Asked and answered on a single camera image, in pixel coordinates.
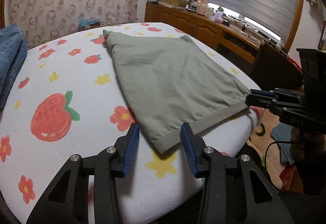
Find wooden sideboard cabinet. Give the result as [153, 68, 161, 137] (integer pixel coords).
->
[144, 3, 291, 73]

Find folded blue jeans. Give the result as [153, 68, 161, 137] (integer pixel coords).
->
[0, 24, 28, 110]

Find cardboard box on cabinet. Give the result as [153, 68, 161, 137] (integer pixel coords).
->
[161, 0, 190, 8]

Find cardboard box with blue cloth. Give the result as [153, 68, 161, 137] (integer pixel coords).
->
[78, 18, 101, 31]

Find pink bottle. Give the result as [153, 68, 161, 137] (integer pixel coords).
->
[196, 0, 208, 16]

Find pink tissue pack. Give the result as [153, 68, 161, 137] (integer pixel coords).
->
[211, 12, 224, 23]

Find white strawberry flower sheet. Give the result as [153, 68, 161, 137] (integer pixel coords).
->
[0, 22, 260, 224]

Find grey-green pants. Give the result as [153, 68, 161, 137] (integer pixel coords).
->
[103, 30, 250, 153]

